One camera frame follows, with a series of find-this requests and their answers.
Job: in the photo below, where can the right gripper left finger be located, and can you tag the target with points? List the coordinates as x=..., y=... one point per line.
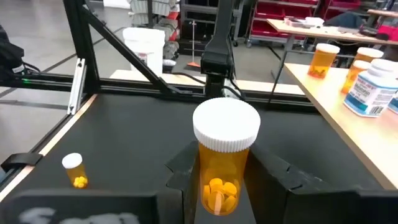
x=93, y=208

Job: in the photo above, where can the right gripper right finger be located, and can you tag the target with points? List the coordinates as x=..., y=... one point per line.
x=311, y=208

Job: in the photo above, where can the small amber pill bottle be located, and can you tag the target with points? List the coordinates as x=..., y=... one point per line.
x=76, y=177
x=226, y=124
x=351, y=81

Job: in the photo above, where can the large amber pill bottle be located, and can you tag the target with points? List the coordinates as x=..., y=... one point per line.
x=368, y=53
x=321, y=63

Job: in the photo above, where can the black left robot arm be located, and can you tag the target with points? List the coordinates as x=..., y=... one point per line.
x=217, y=62

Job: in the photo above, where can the raised black shelf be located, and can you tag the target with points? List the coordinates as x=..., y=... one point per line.
x=342, y=133

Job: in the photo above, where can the black table mat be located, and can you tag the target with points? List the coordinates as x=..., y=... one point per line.
x=140, y=130

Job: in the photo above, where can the white bucket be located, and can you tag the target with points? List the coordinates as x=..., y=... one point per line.
x=144, y=43

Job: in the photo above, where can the black control box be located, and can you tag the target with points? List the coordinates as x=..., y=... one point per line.
x=9, y=56

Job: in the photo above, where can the wooden desk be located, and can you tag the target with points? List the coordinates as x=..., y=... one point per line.
x=311, y=31

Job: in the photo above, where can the red storage bin rack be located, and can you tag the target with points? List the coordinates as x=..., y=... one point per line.
x=280, y=15

